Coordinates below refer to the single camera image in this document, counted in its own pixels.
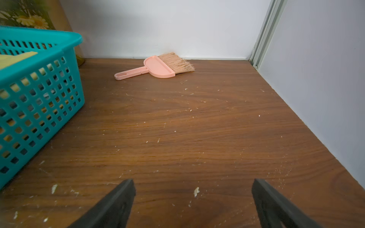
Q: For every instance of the aluminium corner post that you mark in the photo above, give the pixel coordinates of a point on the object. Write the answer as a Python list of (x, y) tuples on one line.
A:
[(273, 15)]

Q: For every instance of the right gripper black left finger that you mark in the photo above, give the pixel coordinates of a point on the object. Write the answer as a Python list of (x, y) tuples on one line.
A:
[(112, 211)]

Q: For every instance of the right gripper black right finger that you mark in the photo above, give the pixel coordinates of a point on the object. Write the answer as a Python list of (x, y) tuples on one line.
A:
[(276, 211)]

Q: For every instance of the artificial green plant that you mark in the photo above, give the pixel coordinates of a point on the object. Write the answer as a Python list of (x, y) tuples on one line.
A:
[(38, 26)]

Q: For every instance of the teal plastic basket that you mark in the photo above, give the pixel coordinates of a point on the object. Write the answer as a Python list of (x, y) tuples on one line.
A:
[(39, 95)]

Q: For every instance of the mustard zigzag pillowcase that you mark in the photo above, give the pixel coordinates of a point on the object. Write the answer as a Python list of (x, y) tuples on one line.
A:
[(8, 60)]

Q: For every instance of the pink hand brush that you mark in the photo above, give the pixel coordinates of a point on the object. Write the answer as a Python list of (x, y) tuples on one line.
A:
[(162, 66)]

